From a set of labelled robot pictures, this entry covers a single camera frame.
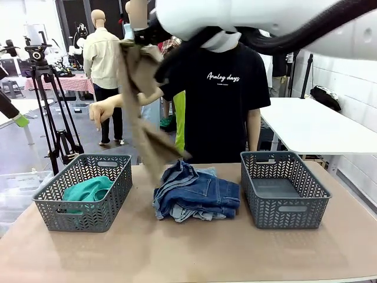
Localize table with pink cloth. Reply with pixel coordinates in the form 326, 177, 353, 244
24, 74, 95, 95

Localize person in black t-shirt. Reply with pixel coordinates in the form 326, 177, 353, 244
160, 38, 272, 163

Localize tan garment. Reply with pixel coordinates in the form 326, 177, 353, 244
119, 40, 193, 186

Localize person's right forearm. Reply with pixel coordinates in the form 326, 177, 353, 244
101, 87, 164, 108

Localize green garment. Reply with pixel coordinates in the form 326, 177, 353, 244
62, 176, 114, 203

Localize light blue denim shorts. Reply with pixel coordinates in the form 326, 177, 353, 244
172, 167, 227, 223

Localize grey plastic woven basket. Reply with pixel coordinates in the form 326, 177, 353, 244
240, 150, 332, 230
32, 153, 133, 233

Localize black camera tripod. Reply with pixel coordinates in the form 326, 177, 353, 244
23, 31, 85, 175

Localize mannequin in cream shirt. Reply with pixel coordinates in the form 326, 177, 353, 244
82, 9, 124, 146

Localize black light stand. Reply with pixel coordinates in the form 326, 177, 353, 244
299, 52, 315, 100

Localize person's left forearm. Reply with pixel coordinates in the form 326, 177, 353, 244
246, 129, 262, 153

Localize mannequin in plaid hoodie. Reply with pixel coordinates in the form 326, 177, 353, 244
158, 35, 182, 57

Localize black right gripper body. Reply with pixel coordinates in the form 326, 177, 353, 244
132, 17, 171, 47

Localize large white table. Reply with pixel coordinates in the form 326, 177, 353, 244
260, 97, 377, 156

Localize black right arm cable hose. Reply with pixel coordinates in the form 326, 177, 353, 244
154, 0, 377, 84

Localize dark blue denim jeans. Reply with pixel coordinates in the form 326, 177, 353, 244
152, 160, 241, 221

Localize small white table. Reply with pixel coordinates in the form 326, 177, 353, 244
0, 99, 55, 145

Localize clear plastic storage bin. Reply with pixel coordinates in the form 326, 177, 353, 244
0, 170, 54, 233

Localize black bag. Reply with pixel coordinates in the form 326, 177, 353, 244
309, 85, 342, 112

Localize grey stool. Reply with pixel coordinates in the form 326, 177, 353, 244
2, 81, 24, 99

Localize person in neon green trousers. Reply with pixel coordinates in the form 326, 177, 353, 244
160, 91, 186, 153

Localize person's right hand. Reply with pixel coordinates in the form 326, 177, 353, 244
89, 101, 114, 132

